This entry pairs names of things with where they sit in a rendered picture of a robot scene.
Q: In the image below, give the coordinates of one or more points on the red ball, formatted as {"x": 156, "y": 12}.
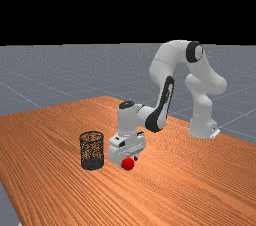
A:
{"x": 128, "y": 164}

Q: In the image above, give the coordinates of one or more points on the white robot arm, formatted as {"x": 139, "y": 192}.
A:
{"x": 200, "y": 83}

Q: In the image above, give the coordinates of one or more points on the dark mesh basket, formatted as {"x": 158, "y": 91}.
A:
{"x": 92, "y": 151}

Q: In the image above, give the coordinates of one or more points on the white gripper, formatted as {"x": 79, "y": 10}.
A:
{"x": 123, "y": 148}

